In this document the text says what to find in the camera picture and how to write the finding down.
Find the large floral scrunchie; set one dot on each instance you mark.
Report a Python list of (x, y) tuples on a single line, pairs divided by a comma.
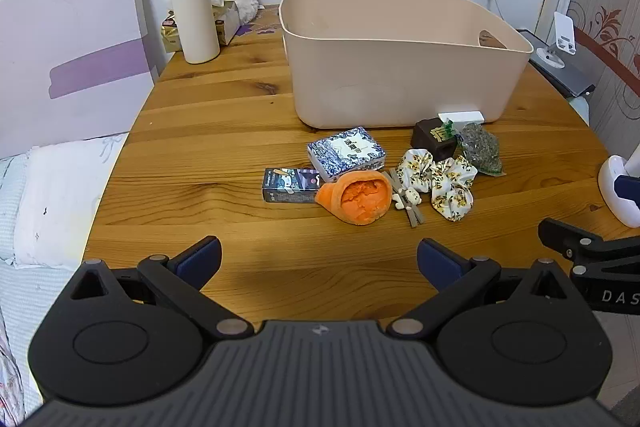
[(452, 192)]

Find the small green packet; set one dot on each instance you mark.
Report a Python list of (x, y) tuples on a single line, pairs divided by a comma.
[(450, 127)]

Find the white phone stand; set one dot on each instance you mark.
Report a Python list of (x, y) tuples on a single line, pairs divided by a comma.
[(562, 32)]

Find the white pillow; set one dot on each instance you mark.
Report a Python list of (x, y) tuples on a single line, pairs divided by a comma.
[(65, 197)]

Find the grey hair clip with charms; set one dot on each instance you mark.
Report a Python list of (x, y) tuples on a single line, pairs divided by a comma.
[(411, 207)]

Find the orange plush pouch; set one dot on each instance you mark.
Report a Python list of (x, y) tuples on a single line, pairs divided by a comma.
[(360, 197)]

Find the purple patterned paper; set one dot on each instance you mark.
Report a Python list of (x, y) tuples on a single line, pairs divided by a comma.
[(262, 24)]

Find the white flat box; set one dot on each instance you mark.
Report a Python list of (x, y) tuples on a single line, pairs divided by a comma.
[(462, 117)]

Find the light blue bed sheet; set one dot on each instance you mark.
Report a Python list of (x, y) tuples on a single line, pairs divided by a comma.
[(20, 307)]

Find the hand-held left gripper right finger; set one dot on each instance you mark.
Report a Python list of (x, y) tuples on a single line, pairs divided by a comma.
[(441, 261)]

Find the lilac cardboard panel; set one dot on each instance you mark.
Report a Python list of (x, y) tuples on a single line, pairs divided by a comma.
[(70, 32)]

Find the beige plastic storage bin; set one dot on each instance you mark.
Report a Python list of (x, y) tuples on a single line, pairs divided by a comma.
[(390, 77)]

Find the gold box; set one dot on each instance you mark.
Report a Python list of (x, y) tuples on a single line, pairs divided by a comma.
[(171, 34)]

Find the grey green packet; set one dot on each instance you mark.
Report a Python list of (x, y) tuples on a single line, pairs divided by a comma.
[(481, 149)]

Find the dark cartoon print box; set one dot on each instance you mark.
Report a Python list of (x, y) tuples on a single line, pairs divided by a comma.
[(287, 184)]

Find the grey laptop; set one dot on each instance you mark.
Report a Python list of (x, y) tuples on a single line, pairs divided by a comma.
[(565, 74)]

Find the white thermos bottle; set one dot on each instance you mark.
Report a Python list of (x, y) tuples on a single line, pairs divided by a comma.
[(195, 27)]

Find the dark brown box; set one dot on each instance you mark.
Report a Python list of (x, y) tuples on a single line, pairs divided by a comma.
[(432, 139)]

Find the blue white patterned box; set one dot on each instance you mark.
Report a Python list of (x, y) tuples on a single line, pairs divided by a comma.
[(345, 153)]

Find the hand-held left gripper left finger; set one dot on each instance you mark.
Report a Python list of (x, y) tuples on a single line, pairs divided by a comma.
[(199, 259)]

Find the white and blue device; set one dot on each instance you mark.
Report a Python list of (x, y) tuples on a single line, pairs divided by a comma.
[(615, 197)]

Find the small floral scrunchie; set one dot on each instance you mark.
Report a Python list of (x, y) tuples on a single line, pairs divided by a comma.
[(416, 167)]

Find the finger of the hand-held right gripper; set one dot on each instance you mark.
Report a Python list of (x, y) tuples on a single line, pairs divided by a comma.
[(575, 242)]

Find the tissue box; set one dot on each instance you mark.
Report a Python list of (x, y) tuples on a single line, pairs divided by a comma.
[(229, 14)]

